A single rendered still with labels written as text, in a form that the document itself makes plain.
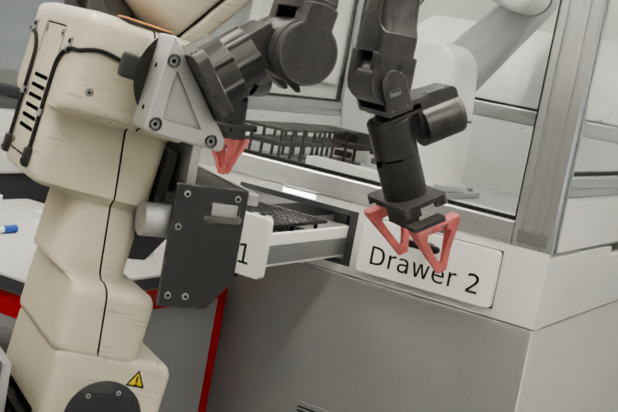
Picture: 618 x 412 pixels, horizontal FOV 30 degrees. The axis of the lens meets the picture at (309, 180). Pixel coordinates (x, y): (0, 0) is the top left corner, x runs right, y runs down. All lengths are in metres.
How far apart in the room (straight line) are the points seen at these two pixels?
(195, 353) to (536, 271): 0.73
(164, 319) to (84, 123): 0.91
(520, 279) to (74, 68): 1.09
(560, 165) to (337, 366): 0.62
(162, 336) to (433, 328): 0.54
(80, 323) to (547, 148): 1.02
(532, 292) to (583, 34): 0.48
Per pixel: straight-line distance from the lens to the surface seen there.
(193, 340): 2.42
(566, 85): 2.17
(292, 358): 2.44
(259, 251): 2.05
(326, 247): 2.28
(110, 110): 1.41
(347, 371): 2.38
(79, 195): 1.49
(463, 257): 2.22
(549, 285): 2.22
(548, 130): 2.17
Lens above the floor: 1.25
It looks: 7 degrees down
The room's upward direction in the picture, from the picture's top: 11 degrees clockwise
